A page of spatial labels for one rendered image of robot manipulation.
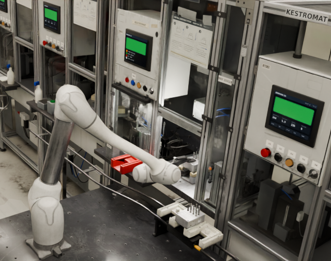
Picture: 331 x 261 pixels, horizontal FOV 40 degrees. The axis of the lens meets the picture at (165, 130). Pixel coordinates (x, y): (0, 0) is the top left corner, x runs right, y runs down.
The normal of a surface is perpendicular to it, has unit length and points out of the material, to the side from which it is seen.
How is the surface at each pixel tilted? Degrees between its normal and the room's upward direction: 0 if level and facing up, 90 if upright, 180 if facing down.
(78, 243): 0
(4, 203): 0
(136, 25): 90
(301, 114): 90
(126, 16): 90
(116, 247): 0
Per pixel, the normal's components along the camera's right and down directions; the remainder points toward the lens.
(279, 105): -0.76, 0.19
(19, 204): 0.08, -0.92
